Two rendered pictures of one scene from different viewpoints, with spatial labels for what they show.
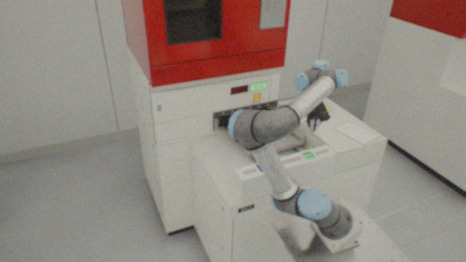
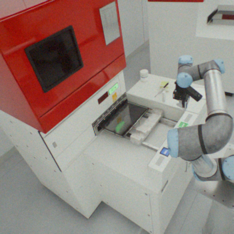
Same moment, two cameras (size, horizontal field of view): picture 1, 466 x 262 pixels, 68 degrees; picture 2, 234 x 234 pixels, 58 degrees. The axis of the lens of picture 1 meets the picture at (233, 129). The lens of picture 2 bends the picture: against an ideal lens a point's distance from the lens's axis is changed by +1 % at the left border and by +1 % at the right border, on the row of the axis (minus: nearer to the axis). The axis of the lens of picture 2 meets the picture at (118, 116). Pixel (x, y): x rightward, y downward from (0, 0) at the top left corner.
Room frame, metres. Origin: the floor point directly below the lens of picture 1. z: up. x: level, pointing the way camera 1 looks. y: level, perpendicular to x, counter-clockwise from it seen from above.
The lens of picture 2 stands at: (0.69, 0.37, 2.01)
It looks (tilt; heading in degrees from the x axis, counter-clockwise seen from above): 41 degrees down; 338
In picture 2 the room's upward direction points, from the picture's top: 11 degrees counter-clockwise
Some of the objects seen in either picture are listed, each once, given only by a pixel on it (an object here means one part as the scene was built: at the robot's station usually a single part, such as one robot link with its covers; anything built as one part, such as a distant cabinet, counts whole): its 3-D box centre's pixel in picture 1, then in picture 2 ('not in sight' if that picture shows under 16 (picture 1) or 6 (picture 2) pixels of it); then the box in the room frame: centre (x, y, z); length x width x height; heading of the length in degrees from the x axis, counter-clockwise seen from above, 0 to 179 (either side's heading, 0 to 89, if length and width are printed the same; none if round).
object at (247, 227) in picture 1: (277, 201); (153, 158); (1.70, -0.30, 0.41); 0.97 x 0.64 x 0.82; 115
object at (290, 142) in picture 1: (274, 145); (147, 126); (1.67, -0.24, 0.87); 0.36 x 0.08 x 0.03; 115
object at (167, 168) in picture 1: (202, 155); (82, 150); (2.19, 0.23, 0.41); 0.82 x 0.71 x 0.82; 115
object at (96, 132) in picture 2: (245, 118); (112, 114); (1.94, -0.08, 0.89); 0.44 x 0.02 x 0.10; 115
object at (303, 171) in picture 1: (285, 172); (174, 145); (1.40, -0.27, 0.89); 0.55 x 0.09 x 0.14; 115
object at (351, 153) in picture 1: (326, 129); (168, 97); (1.84, -0.57, 0.89); 0.62 x 0.35 x 0.14; 25
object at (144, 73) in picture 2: not in sight; (144, 76); (2.10, -0.51, 1.01); 0.07 x 0.07 x 0.10
